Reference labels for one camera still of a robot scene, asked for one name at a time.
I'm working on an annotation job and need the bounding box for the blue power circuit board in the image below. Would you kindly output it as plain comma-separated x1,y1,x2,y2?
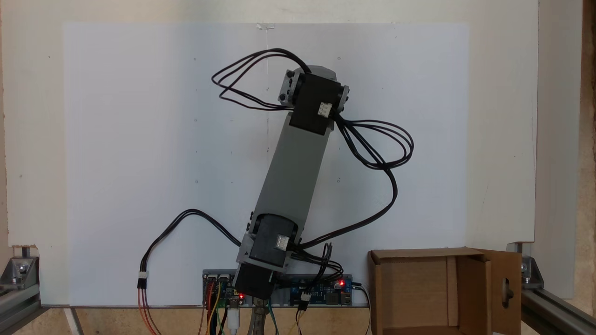
290,275,354,307

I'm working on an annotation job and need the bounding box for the metal clamp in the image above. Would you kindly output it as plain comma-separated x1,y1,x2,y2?
248,298,271,335

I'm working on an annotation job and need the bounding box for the white USB plug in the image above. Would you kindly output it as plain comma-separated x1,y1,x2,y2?
227,298,241,335

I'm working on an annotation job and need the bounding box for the open cardboard box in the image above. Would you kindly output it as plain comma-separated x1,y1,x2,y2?
368,247,523,335

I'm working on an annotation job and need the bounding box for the long black servo cable loop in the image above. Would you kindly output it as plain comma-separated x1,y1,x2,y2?
298,112,415,249

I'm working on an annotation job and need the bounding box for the short black servo cable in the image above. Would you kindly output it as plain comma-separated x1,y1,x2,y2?
286,242,346,311

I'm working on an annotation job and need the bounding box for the black cable with white connector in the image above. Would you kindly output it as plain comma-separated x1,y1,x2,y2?
136,208,244,290

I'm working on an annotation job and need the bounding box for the circuit board with jumper wires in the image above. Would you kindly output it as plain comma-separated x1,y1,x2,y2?
203,274,245,308

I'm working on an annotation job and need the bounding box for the white power cable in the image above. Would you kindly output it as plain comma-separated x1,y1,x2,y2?
352,281,373,335

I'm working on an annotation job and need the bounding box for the yellow jumper wire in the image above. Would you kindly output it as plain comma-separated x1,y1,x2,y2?
207,281,222,335

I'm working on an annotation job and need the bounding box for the orange and red wire bundle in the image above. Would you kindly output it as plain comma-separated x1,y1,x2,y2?
137,285,163,335

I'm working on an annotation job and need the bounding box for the metal corner bracket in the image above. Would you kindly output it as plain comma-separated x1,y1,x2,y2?
0,255,40,291
518,255,545,290

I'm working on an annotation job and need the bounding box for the aluminium frame post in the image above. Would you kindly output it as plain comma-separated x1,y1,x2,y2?
521,284,596,335
0,281,43,335

